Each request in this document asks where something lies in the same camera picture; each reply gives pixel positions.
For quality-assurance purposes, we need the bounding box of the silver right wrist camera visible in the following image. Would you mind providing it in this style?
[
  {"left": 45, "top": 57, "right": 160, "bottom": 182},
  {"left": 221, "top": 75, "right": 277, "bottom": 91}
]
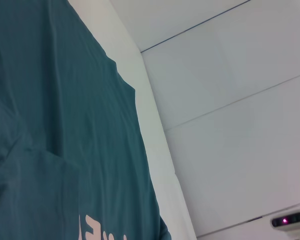
[{"left": 271, "top": 209, "right": 300, "bottom": 235}]

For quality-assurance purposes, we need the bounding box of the teal shirt with FREE print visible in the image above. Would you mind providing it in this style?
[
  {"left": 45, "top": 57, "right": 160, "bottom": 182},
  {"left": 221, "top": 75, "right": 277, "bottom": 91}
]
[{"left": 0, "top": 0, "right": 172, "bottom": 240}]

